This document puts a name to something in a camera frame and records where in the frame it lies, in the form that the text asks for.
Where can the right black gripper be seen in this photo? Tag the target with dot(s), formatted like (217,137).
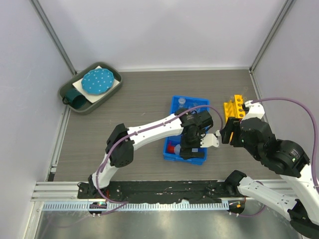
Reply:
(232,126)

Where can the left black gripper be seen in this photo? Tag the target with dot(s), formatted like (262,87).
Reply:
(187,151)

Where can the yellow test tube rack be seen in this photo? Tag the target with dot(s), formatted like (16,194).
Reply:
(234,109)

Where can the white squeeze bottle red cap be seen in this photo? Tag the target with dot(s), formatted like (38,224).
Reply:
(173,149)

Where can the blue divided plastic bin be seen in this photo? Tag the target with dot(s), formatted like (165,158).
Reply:
(172,143)

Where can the thin clear test tube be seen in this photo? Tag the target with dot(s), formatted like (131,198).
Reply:
(244,92)

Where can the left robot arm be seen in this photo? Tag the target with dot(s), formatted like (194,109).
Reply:
(124,141)

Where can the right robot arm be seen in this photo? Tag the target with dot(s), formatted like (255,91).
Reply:
(283,157)

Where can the blue dotted plate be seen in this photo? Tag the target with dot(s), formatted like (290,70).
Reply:
(97,81)

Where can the white square board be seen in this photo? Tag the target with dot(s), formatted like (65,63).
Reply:
(94,98)

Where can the dark green mug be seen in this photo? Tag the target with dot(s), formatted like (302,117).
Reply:
(74,99)

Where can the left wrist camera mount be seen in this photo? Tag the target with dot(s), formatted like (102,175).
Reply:
(210,140)

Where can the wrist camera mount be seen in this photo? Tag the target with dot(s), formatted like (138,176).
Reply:
(253,110)
(210,140)

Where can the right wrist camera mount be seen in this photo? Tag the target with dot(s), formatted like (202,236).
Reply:
(253,110)

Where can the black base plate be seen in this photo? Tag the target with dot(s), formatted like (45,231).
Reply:
(162,192)

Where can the white slotted cable duct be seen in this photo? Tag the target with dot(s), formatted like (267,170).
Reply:
(103,207)

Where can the right aluminium frame post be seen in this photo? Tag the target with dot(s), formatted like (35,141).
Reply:
(284,11)

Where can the aluminium frame post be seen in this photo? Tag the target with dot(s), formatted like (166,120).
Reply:
(53,35)
(284,11)

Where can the left aluminium frame post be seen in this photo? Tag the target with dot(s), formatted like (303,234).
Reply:
(53,35)

